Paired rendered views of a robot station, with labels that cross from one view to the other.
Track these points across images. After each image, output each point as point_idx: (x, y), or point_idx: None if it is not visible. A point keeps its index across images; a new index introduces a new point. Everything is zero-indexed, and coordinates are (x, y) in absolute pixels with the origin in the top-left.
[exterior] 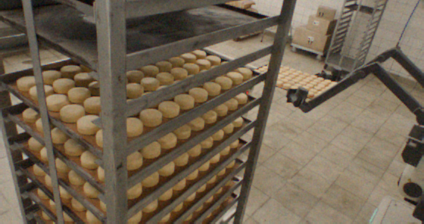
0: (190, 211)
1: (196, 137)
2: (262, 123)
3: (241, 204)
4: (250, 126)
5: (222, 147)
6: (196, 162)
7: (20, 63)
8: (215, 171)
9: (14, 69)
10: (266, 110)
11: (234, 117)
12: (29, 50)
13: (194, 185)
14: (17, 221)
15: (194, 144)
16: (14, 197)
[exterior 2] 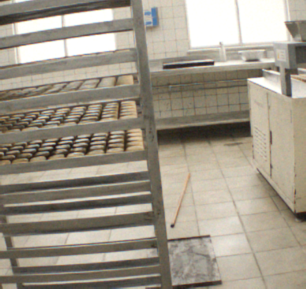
0: (24, 102)
1: (9, 4)
2: (132, 18)
3: (148, 164)
4: (120, 22)
5: (61, 33)
6: (16, 35)
7: (221, 145)
8: (57, 64)
9: (211, 149)
10: None
11: None
12: (240, 135)
13: (22, 66)
14: (101, 254)
15: (7, 11)
16: (115, 239)
